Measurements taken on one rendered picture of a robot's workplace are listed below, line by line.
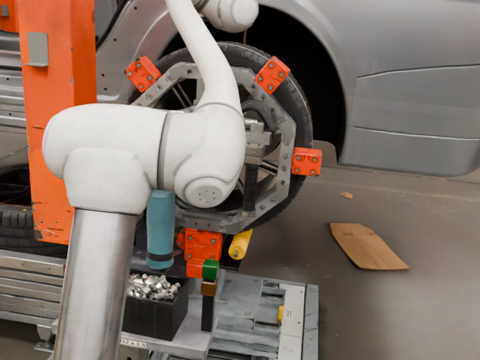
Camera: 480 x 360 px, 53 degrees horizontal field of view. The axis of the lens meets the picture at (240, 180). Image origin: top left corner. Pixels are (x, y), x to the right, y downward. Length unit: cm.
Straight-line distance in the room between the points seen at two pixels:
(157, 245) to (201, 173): 84
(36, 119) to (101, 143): 82
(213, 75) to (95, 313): 49
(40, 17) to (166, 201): 63
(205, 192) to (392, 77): 123
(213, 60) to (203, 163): 31
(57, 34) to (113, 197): 82
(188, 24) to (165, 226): 69
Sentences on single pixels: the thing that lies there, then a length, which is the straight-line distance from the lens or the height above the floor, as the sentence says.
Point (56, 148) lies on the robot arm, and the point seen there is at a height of 106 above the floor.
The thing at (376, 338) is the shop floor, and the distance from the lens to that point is 225.
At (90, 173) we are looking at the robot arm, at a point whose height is 103.
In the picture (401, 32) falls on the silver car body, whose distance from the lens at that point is 185.
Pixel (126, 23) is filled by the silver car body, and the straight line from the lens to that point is 200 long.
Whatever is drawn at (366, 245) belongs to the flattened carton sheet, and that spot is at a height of 1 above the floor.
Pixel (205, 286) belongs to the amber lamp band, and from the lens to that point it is 129.
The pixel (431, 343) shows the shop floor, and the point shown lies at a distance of 233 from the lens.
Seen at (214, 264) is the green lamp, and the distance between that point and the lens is 126.
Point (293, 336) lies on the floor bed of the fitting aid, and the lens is 202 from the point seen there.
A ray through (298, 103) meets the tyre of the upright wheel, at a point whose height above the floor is 102.
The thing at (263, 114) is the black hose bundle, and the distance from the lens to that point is 134.
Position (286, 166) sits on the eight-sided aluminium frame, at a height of 84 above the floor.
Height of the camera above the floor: 128
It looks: 19 degrees down
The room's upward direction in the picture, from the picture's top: 4 degrees clockwise
